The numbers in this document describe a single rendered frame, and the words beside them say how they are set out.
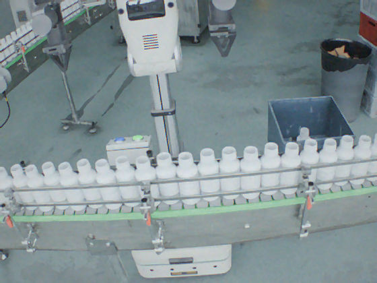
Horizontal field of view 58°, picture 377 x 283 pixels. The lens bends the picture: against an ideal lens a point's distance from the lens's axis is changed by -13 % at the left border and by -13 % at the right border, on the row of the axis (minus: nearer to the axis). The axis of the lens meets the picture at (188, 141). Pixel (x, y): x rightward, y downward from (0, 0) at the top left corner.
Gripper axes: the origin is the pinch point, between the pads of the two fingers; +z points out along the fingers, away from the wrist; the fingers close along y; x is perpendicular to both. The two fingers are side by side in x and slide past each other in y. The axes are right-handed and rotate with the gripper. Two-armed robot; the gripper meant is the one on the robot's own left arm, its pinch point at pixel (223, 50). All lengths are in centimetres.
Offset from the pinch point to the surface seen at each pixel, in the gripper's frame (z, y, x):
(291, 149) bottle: 26.2, -12.5, -17.1
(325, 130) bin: 63, 47, -51
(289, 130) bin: 61, 47, -32
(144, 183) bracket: 28.5, -18.9, 24.7
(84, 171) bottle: 26, -15, 42
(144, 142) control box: 27.8, -0.6, 26.0
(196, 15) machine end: 93, 350, 6
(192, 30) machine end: 114, 350, 14
